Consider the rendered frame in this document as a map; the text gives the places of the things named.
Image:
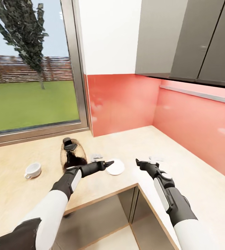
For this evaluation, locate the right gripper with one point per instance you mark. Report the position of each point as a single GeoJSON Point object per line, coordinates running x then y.
{"type": "Point", "coordinates": [146, 166]}

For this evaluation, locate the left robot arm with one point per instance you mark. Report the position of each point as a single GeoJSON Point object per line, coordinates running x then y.
{"type": "Point", "coordinates": [38, 229]}

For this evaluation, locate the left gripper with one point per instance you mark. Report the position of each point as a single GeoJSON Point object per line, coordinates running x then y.
{"type": "Point", "coordinates": [98, 166]}

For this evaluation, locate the electric kettle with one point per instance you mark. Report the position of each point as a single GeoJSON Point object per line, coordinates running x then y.
{"type": "Point", "coordinates": [72, 154]}

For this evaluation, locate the saucer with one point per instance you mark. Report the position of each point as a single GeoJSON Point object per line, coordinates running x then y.
{"type": "Point", "coordinates": [116, 168]}

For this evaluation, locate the fixed window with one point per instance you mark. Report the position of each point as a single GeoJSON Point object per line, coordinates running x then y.
{"type": "Point", "coordinates": [42, 88]}

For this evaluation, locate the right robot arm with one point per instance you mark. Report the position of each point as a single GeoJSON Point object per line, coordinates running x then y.
{"type": "Point", "coordinates": [190, 233]}

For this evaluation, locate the coffee cup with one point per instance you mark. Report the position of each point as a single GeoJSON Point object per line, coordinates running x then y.
{"type": "Point", "coordinates": [33, 170]}

